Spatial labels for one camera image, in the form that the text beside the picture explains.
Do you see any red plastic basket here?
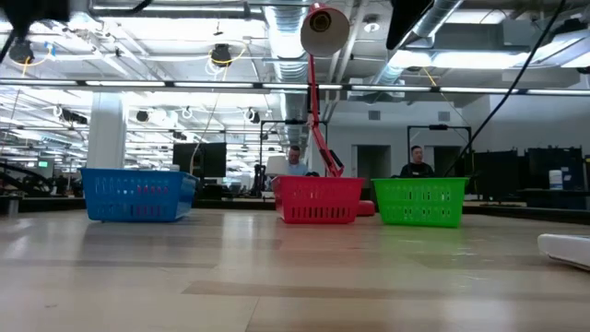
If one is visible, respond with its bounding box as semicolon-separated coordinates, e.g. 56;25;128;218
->
270;175;366;226

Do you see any red desk lamp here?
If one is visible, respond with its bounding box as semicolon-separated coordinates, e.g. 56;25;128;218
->
300;2;377;218

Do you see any person in dark top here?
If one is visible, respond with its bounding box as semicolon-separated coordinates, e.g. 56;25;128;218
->
398;145;436;179

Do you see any person behind white laptop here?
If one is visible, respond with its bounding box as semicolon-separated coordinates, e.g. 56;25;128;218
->
285;145;309;177

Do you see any black partition panel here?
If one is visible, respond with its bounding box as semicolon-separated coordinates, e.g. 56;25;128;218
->
526;146;585;204
474;148;523;202

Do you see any green plastic basket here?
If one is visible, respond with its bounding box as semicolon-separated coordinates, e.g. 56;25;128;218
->
371;176;470;230

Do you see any white laptop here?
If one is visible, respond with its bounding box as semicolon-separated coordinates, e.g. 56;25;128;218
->
265;155;290;177

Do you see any black monitor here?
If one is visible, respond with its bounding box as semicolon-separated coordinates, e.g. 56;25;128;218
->
172;142;228;179

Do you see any white flat object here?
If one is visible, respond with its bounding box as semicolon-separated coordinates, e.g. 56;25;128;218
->
537;232;590;272

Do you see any white column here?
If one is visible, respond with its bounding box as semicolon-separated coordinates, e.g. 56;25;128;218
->
86;91;126;170

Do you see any blue plastic basket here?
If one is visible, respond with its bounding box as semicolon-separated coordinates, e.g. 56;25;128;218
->
78;167;200;224

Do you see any small grey cup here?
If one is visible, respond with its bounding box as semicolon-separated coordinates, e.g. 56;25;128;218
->
5;192;22;216

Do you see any silver smooth ventilation duct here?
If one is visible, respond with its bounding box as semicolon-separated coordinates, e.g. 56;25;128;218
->
368;0;466;87

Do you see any black metal frame stand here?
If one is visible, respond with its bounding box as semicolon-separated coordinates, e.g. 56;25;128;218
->
407;124;474;179
259;118;329;199

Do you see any silver ribbed ventilation duct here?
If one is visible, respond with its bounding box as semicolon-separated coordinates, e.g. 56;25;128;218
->
265;4;311;145

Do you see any long black hanging cable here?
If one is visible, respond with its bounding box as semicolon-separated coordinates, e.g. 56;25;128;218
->
442;0;567;179

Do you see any black ceiling camera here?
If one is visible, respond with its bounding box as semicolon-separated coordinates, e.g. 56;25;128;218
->
210;43;233;68
8;39;36;65

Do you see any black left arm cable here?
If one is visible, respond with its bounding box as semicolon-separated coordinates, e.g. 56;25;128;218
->
0;30;16;65

